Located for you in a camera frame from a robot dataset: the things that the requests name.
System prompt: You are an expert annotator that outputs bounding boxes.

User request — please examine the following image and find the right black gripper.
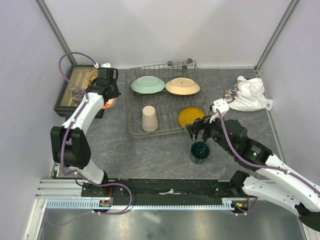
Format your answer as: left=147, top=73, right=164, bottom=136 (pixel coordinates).
left=185, top=110, right=235, bottom=155

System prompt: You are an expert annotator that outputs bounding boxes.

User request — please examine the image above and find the red patterned small bowl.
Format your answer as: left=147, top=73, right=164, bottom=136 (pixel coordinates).
left=102, top=98, right=117, bottom=109

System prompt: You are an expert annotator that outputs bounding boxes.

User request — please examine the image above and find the yellow patterned plate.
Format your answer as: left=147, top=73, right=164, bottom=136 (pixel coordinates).
left=178, top=107, right=205, bottom=128

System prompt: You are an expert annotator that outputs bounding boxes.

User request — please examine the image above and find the mint green plate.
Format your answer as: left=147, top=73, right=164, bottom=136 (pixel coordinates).
left=130, top=76, right=165, bottom=94

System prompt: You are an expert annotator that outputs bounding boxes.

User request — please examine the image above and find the beige bird plate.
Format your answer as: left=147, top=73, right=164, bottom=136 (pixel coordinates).
left=165, top=77, right=201, bottom=96

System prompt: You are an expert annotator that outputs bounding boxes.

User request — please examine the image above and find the beige paper cup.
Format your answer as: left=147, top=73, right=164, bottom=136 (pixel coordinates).
left=141, top=105, right=159, bottom=133

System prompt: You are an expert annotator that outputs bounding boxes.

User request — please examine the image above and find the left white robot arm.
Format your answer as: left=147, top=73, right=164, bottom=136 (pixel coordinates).
left=50, top=67, right=121, bottom=197

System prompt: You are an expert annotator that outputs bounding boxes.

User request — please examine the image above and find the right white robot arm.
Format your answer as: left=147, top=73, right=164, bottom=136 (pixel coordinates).
left=185, top=118, right=320, bottom=231

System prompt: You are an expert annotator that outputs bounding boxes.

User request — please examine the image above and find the dark green mug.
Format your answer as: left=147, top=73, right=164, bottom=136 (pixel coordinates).
left=189, top=141, right=211, bottom=164

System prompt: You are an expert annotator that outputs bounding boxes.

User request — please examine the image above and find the black glass-lid jewelry box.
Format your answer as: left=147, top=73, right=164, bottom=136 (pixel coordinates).
left=54, top=64, right=94, bottom=118

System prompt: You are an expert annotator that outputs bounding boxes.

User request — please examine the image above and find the crumpled white printed cloth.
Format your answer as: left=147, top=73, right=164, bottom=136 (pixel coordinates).
left=224, top=75, right=273, bottom=112

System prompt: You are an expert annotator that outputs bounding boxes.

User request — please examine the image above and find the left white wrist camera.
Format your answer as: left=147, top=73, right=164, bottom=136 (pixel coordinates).
left=93, top=62, right=111, bottom=69

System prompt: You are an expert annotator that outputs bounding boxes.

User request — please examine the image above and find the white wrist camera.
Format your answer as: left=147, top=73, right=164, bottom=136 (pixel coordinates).
left=209, top=98, right=230, bottom=124
left=93, top=62, right=111, bottom=69

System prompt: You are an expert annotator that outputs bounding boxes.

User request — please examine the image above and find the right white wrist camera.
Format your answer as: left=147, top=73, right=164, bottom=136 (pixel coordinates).
left=209, top=98, right=230, bottom=124

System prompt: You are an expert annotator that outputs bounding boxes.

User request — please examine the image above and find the grey wire dish rack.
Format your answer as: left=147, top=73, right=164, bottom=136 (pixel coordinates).
left=125, top=58, right=209, bottom=138

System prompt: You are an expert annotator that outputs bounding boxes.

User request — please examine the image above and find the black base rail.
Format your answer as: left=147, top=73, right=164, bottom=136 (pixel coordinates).
left=81, top=170, right=250, bottom=205

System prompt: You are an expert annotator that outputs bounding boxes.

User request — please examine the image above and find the grey slotted cable duct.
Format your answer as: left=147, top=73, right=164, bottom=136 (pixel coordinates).
left=46, top=199, right=236, bottom=211

